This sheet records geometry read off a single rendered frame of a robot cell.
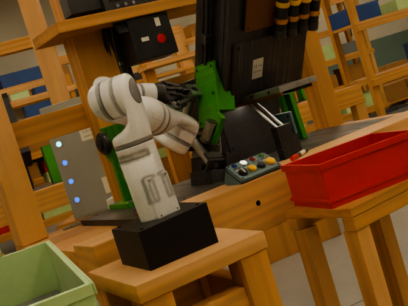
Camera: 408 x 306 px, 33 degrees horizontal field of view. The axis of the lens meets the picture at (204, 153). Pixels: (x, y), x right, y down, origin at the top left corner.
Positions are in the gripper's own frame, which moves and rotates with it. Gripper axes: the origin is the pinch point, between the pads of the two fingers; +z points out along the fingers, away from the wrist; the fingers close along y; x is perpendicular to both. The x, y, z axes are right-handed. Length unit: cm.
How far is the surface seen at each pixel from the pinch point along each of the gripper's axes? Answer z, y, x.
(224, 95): 7.4, -7.8, -5.9
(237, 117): 22.3, -0.7, 8.9
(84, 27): -29.8, 27.8, -6.8
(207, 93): 2.9, -4.8, -4.4
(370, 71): 404, 272, 162
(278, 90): 15.0, -21.7, -17.7
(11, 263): -73, -58, 5
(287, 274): 141, 35, 156
